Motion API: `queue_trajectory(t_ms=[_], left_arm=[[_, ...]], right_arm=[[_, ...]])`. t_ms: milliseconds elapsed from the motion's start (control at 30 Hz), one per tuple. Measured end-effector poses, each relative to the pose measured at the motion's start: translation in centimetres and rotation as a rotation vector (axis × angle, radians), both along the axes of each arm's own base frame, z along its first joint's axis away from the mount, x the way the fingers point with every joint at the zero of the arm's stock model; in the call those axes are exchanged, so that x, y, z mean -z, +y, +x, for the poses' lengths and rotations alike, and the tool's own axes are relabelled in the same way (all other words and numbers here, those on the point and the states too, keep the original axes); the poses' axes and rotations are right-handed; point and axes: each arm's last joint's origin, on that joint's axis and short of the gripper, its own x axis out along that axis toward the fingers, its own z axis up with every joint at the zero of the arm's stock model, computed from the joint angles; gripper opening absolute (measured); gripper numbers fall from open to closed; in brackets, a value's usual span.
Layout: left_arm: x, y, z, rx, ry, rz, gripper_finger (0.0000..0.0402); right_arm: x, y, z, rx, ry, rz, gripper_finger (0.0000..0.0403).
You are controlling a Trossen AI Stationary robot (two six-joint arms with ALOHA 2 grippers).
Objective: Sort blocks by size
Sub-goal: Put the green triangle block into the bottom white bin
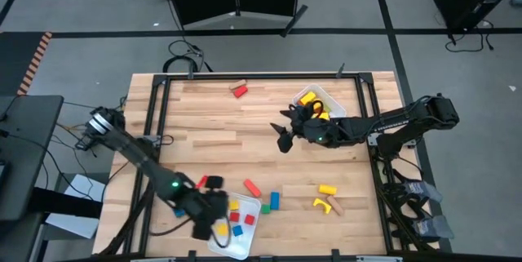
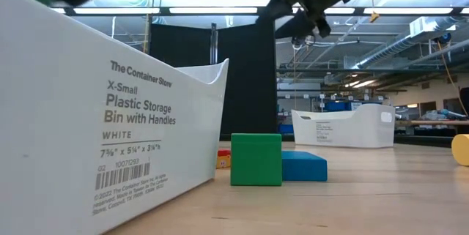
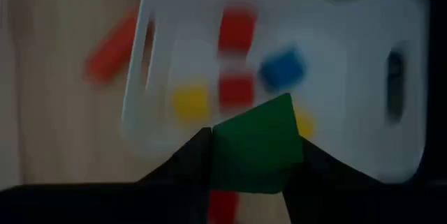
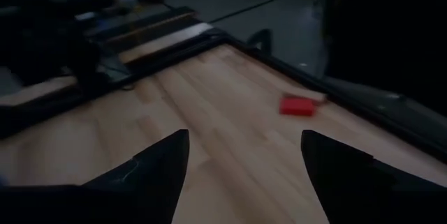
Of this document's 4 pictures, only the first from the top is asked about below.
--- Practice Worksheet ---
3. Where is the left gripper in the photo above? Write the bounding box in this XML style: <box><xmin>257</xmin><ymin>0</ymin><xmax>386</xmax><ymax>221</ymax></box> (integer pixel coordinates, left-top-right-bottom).
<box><xmin>183</xmin><ymin>175</ymin><xmax>230</xmax><ymax>242</ymax></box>

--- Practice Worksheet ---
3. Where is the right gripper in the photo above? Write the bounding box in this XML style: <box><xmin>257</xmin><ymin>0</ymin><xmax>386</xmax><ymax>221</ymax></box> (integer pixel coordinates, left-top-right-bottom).
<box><xmin>270</xmin><ymin>106</ymin><xmax>347</xmax><ymax>153</ymax></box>

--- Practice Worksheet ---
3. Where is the red long block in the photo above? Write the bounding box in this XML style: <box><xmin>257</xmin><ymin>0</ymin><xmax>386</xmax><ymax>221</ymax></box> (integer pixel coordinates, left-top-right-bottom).
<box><xmin>243</xmin><ymin>178</ymin><xmax>263</xmax><ymax>198</ymax></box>

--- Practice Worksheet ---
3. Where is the small white plastic bin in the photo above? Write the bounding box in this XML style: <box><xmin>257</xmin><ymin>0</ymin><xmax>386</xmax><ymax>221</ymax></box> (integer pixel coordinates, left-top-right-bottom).
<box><xmin>292</xmin><ymin>83</ymin><xmax>347</xmax><ymax>131</ymax></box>

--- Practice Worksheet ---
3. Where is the large white plastic bin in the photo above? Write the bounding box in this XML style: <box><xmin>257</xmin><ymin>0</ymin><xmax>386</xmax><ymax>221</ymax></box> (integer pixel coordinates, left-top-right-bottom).
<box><xmin>207</xmin><ymin>191</ymin><xmax>263</xmax><ymax>261</ymax></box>

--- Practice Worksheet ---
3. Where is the yellow arch block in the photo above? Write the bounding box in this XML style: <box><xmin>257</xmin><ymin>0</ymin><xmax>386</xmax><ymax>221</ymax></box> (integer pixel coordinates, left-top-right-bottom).
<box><xmin>312</xmin><ymin>198</ymin><xmax>333</xmax><ymax>215</ymax></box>

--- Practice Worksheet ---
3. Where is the white paper sheet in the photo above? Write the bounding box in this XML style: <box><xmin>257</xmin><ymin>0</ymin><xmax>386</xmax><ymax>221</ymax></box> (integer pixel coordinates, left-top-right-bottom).
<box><xmin>44</xmin><ymin>174</ymin><xmax>110</xmax><ymax>240</ymax></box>

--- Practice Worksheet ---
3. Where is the grey weight bag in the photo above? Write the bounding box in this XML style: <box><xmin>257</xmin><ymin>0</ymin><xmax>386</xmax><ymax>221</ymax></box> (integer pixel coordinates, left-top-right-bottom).
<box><xmin>411</xmin><ymin>215</ymin><xmax>455</xmax><ymax>241</ymax></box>
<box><xmin>403</xmin><ymin>180</ymin><xmax>444</xmax><ymax>204</ymax></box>

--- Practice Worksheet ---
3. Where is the black desk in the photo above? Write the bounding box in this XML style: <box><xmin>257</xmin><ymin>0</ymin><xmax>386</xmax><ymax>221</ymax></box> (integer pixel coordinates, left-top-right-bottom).
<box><xmin>0</xmin><ymin>95</ymin><xmax>65</xmax><ymax>222</ymax></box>

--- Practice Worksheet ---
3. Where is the black striped-edge floor mat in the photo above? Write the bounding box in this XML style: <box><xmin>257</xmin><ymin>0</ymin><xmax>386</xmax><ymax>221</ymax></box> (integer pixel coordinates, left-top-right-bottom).
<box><xmin>0</xmin><ymin>31</ymin><xmax>53</xmax><ymax>96</ymax></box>

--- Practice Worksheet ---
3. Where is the black aluminium table frame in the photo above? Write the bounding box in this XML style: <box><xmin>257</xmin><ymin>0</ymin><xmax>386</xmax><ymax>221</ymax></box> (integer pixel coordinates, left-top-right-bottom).
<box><xmin>97</xmin><ymin>71</ymin><xmax>440</xmax><ymax>262</ymax></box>

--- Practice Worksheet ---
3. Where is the black coiled floor cable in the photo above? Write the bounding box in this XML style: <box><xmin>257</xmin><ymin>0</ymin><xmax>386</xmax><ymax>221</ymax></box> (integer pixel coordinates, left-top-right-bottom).
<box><xmin>161</xmin><ymin>39</ymin><xmax>214</xmax><ymax>74</ymax></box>

